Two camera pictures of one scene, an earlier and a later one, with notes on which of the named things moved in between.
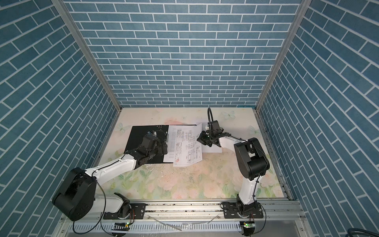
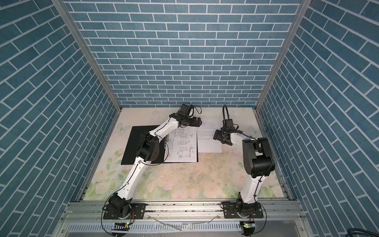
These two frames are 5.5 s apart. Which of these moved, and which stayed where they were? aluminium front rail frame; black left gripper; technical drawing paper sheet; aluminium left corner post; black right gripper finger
Moved: technical drawing paper sheet; black left gripper; black right gripper finger
Stayed: aluminium left corner post; aluminium front rail frame
